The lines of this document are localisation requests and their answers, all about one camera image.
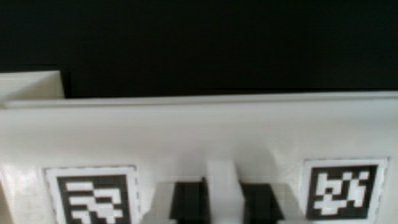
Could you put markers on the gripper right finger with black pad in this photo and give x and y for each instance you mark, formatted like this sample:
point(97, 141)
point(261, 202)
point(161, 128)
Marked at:
point(261, 209)

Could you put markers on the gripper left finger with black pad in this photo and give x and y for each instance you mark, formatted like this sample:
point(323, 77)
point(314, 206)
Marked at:
point(190, 203)

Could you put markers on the white cabinet body box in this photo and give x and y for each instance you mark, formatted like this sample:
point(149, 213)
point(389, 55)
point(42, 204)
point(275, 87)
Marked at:
point(30, 85)

